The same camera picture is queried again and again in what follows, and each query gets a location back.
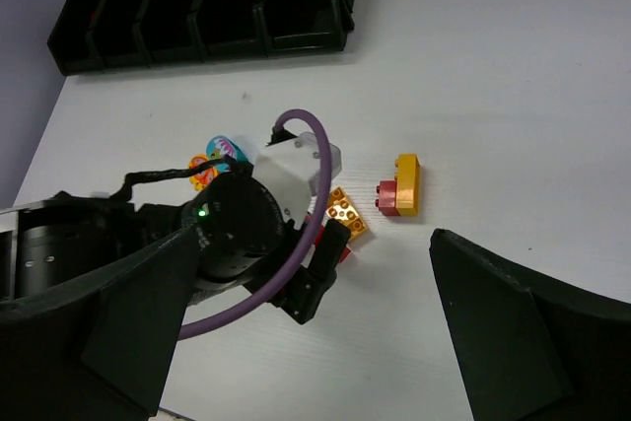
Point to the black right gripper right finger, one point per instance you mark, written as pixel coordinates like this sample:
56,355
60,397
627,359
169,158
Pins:
529,346

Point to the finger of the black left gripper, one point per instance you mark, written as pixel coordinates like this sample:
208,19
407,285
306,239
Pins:
302,294

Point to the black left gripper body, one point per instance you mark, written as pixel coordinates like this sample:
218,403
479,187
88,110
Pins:
242,237

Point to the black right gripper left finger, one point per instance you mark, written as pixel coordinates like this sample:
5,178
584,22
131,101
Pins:
99,346

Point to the red small lego brick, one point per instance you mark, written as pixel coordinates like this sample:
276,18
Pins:
386,198

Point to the yellow long lego brick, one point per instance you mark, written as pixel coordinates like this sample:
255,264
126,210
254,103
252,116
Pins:
408,177

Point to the orange butterfly lego block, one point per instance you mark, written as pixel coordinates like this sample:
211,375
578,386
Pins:
203,179

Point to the teal flower lego block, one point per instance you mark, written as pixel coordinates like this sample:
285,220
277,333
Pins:
221,145

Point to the orange flat lego plate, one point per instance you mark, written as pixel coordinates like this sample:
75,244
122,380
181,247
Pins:
341,208

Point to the black divided bin row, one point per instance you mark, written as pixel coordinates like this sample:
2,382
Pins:
100,35

